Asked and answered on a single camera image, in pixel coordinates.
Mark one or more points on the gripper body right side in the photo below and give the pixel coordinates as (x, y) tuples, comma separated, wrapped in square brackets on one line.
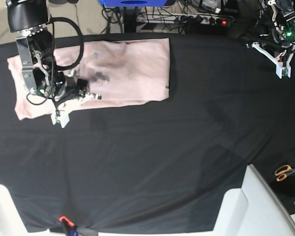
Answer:
[(66, 89)]

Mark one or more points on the pink T-shirt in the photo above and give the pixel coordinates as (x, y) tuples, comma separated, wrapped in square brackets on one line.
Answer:
[(124, 73)]

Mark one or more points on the black robot arm left side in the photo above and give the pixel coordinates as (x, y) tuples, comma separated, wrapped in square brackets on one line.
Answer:
[(281, 19)]

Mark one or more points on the black robot arm right side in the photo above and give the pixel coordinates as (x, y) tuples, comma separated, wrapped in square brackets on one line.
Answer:
[(36, 45)]

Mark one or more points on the blue plastic box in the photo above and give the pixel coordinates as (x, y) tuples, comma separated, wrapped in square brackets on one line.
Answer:
[(133, 3)]

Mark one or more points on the black stand pole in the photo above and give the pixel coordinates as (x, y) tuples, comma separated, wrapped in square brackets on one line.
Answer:
[(130, 19)]

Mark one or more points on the white power strip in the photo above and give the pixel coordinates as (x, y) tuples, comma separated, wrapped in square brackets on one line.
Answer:
[(171, 18)]

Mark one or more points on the black table cloth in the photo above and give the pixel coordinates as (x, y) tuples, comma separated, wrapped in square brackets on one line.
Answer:
[(159, 168)]

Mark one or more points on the red black clamp bottom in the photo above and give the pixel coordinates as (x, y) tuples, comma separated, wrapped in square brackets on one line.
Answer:
[(69, 228)]

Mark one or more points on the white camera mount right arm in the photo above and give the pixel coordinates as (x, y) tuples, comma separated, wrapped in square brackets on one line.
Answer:
[(61, 114)]

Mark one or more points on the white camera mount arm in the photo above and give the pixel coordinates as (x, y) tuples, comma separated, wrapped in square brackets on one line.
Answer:
[(282, 60), (61, 114)]

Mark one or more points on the white table frame left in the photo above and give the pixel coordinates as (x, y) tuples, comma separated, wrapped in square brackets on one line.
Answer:
[(10, 220)]

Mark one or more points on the white table frame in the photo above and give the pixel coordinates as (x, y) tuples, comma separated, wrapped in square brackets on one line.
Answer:
[(10, 220), (253, 210)]

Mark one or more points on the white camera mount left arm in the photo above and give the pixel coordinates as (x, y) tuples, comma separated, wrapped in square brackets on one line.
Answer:
[(282, 60)]

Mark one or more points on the white table frame right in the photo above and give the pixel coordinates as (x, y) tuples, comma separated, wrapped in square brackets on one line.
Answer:
[(253, 210)]

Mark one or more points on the orange handled scissors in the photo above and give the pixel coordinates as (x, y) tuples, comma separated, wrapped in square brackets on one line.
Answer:
[(283, 172)]

